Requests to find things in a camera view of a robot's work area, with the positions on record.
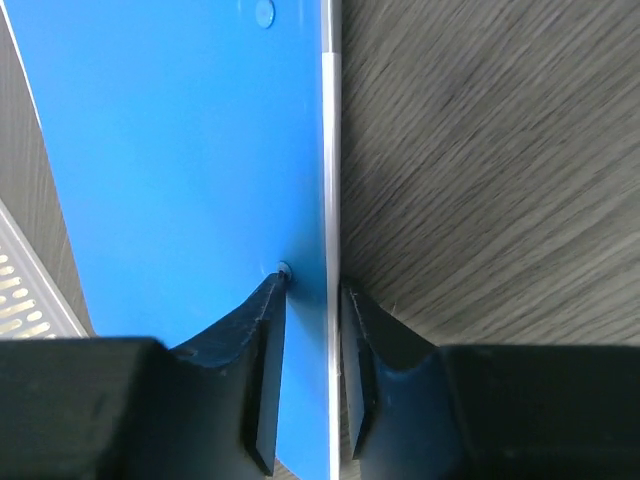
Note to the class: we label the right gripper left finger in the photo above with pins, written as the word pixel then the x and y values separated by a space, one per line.
pixel 132 408

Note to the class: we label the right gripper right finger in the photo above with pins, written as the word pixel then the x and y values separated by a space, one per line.
pixel 478 411

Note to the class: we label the blue plastic folder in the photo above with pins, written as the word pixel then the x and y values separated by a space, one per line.
pixel 162 157

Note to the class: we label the cream perforated file organizer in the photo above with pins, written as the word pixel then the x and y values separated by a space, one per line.
pixel 32 306

